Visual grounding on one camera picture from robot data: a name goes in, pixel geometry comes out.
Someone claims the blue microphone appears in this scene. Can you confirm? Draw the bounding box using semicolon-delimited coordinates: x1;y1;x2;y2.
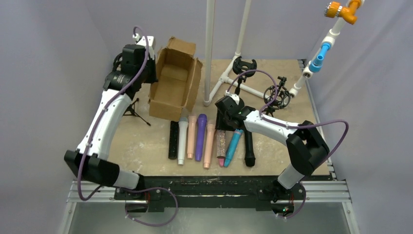
224;129;244;167

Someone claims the glitter sequin microphone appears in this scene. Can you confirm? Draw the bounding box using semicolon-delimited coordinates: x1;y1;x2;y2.
216;130;226;159

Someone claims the beige microphone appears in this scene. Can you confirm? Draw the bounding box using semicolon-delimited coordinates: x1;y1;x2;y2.
187;115;197;159
203;120;215;169

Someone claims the purple microphone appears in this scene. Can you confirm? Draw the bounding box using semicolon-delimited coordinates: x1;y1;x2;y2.
195;114;207;161

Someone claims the cardboard box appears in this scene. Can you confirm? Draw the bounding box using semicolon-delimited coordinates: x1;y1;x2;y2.
149;37;203;121

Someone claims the tripod shock mount stand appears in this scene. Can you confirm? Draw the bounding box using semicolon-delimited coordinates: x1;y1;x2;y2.
263;76;292;117
111;53;151;127

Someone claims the black microphone orange cap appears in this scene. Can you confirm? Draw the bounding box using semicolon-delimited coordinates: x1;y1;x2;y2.
244;131;256;167

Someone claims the white microphone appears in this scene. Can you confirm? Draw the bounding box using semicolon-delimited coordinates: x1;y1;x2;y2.
177;117;188;166

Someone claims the round base mic stand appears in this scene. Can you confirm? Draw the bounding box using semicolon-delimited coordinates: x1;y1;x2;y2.
232;56;257;95

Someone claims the pink microphone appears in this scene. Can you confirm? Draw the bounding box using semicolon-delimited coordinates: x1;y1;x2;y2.
218;157;225;167

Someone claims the black sparkly microphone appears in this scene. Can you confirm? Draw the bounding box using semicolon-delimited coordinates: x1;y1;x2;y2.
168;121;179;160

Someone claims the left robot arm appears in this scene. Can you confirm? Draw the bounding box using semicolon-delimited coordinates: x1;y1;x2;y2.
64;44;157;190

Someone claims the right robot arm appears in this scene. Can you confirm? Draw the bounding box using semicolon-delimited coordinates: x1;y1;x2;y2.
215;95;330;190

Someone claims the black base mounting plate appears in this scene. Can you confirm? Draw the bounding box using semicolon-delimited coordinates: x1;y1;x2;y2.
114;175;305;214

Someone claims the PVC pipe with coloured fittings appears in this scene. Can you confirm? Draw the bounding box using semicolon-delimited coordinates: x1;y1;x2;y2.
289;0;365;98

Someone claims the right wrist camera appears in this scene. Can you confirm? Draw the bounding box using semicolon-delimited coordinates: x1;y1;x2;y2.
225;91;240;105

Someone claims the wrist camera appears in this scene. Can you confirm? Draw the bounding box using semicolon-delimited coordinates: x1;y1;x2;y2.
132;34;156;50
225;91;240;105

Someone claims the white PVC pipe frame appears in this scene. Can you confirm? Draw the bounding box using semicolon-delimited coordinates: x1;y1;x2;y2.
203;0;252;107

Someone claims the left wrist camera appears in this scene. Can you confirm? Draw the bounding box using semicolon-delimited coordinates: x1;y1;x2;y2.
132;34;156;50

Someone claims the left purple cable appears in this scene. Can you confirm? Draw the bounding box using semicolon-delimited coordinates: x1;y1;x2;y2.
76;25;179;227

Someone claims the aluminium rail frame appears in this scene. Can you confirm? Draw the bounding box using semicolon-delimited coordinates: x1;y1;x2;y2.
59;58;360;234

